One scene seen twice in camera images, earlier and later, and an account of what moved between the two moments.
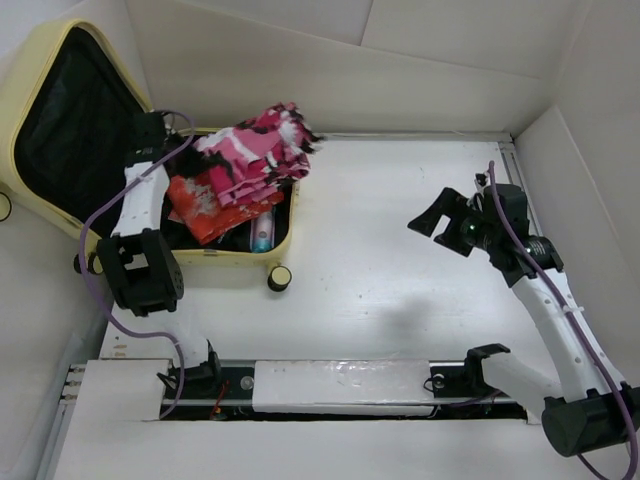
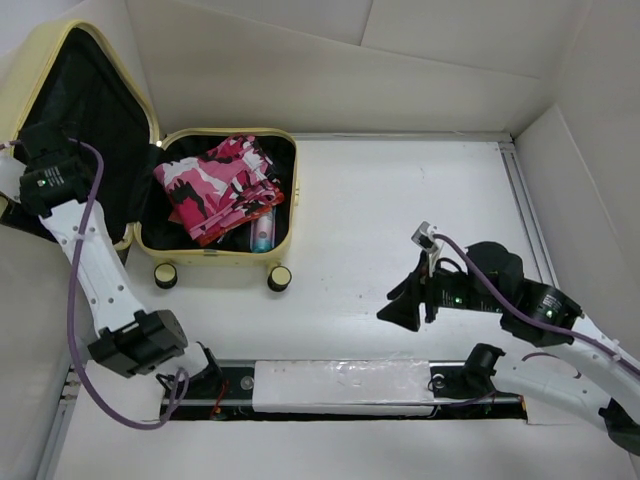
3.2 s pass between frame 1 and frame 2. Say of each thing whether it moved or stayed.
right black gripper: moved
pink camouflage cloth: moved
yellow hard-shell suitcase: stayed
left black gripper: moved
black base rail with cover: stayed
